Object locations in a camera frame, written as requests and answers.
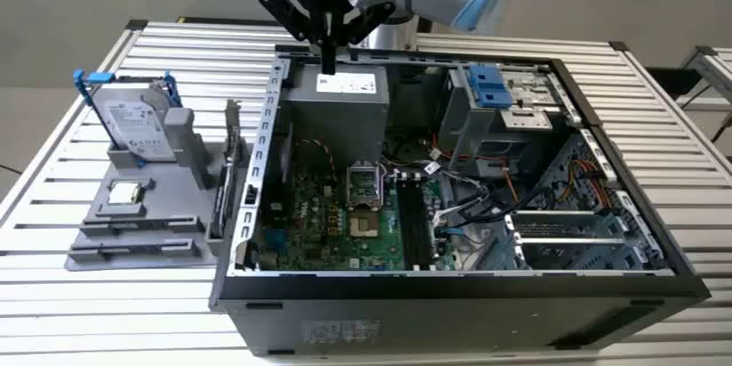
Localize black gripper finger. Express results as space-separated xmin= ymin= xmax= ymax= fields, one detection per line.
xmin=328 ymin=3 xmax=397 ymax=75
xmin=256 ymin=0 xmax=330 ymax=75

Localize black RAM slot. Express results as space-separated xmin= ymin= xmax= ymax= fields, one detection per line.
xmin=410 ymin=177 xmax=429 ymax=270
xmin=404 ymin=177 xmax=422 ymax=270
xmin=397 ymin=177 xmax=414 ymax=270

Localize grey power supply unit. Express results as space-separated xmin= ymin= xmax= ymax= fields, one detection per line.
xmin=278 ymin=63 xmax=393 ymax=166

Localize blue plastic drive latch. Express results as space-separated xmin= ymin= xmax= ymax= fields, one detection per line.
xmin=466 ymin=64 xmax=509 ymax=109

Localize grey metal drive cage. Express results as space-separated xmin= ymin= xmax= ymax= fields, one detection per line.
xmin=438 ymin=63 xmax=574 ymax=172

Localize hard disk in blue carrier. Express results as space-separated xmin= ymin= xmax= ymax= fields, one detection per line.
xmin=70 ymin=69 xmax=181 ymax=168

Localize metal socket cover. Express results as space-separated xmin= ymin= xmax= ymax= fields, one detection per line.
xmin=346 ymin=159 xmax=382 ymax=210

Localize CPU socket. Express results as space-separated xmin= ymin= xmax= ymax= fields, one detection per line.
xmin=348 ymin=210 xmax=382 ymax=239

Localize green motherboard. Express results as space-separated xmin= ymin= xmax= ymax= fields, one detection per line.
xmin=253 ymin=159 xmax=458 ymax=273

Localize grey parts rack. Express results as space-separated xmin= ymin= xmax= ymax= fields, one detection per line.
xmin=64 ymin=108 xmax=253 ymax=273

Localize black graphics card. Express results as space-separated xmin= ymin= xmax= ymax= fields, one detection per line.
xmin=208 ymin=99 xmax=253 ymax=241

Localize silver CPU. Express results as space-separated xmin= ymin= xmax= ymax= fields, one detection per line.
xmin=106 ymin=180 xmax=142 ymax=206

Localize metal slat side table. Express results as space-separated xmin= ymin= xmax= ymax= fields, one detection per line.
xmin=677 ymin=45 xmax=732 ymax=111

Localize black open PC case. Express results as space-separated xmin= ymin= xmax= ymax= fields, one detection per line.
xmin=208 ymin=43 xmax=712 ymax=357

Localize red black twisted wire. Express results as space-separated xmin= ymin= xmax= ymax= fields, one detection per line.
xmin=293 ymin=138 xmax=338 ymax=181

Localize orange wire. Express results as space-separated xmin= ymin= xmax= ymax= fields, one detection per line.
xmin=430 ymin=130 xmax=520 ymax=203

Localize black cable bundle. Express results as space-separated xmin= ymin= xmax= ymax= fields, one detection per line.
xmin=442 ymin=177 xmax=553 ymax=232

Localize red yellow power wires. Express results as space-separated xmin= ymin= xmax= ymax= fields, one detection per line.
xmin=554 ymin=159 xmax=612 ymax=218

